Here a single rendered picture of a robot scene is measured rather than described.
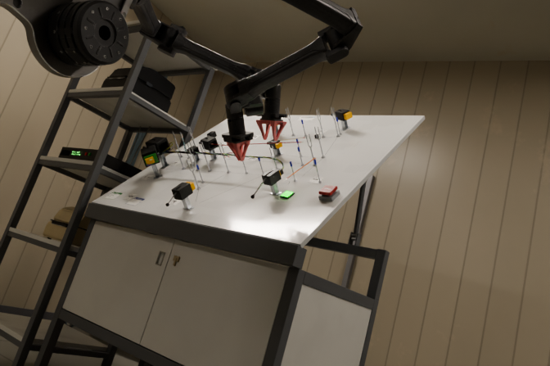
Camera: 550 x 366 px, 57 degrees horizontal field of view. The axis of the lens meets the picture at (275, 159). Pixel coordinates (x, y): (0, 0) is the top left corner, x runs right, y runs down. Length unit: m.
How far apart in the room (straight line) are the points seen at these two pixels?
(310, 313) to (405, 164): 2.69
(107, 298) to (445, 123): 3.02
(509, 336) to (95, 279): 2.67
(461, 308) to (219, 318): 2.42
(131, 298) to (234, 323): 0.53
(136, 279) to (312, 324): 0.74
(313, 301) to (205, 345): 0.38
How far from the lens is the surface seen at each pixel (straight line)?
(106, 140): 2.52
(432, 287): 3.93
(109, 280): 2.22
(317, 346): 1.79
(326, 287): 1.75
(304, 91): 4.94
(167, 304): 1.94
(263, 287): 1.66
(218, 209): 1.93
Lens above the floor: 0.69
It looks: 15 degrees up
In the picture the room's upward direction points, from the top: 17 degrees clockwise
